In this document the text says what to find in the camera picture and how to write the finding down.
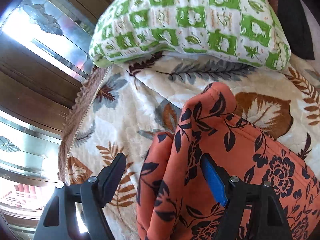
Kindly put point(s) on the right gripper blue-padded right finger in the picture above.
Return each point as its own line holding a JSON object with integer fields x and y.
{"x": 267, "y": 219}

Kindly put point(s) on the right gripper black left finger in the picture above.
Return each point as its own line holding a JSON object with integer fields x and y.
{"x": 58, "y": 220}

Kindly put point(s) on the orange floral garment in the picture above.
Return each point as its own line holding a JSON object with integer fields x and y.
{"x": 173, "y": 198}

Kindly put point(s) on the cream leaf-pattern blanket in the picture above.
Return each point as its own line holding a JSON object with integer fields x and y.
{"x": 122, "y": 108}

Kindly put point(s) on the green white checkered pillow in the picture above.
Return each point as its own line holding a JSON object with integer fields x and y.
{"x": 246, "y": 31}

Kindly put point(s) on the brown door stained glass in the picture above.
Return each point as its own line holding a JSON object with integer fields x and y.
{"x": 44, "y": 62}

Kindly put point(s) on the black garment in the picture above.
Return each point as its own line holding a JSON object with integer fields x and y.
{"x": 295, "y": 26}

